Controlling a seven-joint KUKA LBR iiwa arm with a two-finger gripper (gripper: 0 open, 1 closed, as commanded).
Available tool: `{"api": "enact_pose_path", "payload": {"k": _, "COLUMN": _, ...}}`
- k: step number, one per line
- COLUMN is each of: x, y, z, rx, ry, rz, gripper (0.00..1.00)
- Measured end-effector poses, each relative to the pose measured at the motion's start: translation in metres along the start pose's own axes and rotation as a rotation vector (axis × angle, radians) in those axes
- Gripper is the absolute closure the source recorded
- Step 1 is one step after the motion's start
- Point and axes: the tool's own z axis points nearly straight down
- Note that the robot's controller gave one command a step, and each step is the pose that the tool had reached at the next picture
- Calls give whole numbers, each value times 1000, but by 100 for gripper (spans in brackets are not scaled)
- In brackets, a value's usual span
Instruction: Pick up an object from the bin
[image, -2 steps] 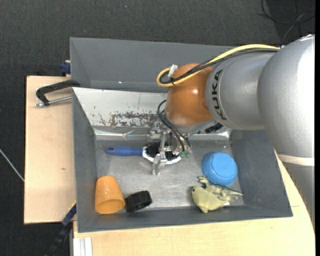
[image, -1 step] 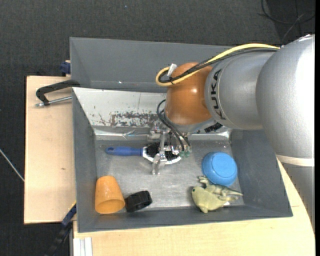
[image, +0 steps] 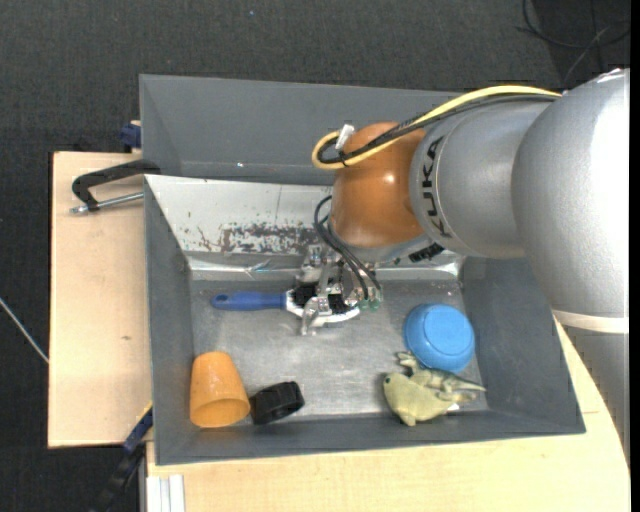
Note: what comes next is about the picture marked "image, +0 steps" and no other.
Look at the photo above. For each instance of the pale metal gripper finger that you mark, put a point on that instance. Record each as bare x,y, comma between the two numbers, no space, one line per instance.
307,316
323,310

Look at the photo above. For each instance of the grey metal bin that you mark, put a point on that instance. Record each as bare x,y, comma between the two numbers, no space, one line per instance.
320,365

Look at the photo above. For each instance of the orange plastic cup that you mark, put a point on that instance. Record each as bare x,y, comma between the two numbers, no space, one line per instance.
216,392

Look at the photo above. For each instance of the blue plastic bowl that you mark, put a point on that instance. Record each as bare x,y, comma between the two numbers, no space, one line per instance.
440,337

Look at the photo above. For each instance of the green plush toy animal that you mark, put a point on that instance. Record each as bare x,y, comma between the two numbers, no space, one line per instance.
417,400

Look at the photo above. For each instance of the pale wood board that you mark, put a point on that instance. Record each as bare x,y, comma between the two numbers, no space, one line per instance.
97,310

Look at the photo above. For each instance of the black cylinder on white bracket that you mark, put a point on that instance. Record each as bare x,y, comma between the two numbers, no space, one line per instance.
425,255

